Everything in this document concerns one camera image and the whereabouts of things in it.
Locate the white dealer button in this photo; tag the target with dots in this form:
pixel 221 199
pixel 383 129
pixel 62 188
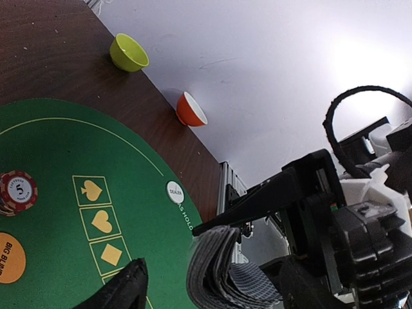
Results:
pixel 175 192

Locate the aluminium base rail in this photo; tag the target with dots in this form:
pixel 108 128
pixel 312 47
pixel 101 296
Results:
pixel 261 240

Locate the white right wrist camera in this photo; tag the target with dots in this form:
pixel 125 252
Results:
pixel 383 152

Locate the orange big blind button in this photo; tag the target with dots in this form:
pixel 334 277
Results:
pixel 13 259

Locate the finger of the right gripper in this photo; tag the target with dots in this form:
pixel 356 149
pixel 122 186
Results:
pixel 274 194

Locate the blue playing card deck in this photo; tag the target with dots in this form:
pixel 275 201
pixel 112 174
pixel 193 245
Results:
pixel 215 281

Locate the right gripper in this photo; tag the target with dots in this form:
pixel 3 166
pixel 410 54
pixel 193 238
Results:
pixel 363 247

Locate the green bowl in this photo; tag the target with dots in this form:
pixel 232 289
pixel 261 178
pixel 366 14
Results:
pixel 127 54

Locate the orange bowl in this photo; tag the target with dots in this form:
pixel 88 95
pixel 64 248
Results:
pixel 189 112

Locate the round green poker mat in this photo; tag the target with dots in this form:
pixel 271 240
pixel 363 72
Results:
pixel 102 202

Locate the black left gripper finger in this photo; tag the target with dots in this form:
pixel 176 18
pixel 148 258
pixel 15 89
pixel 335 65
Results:
pixel 127 289

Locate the red poker chip stack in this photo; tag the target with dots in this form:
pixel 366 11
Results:
pixel 19 192

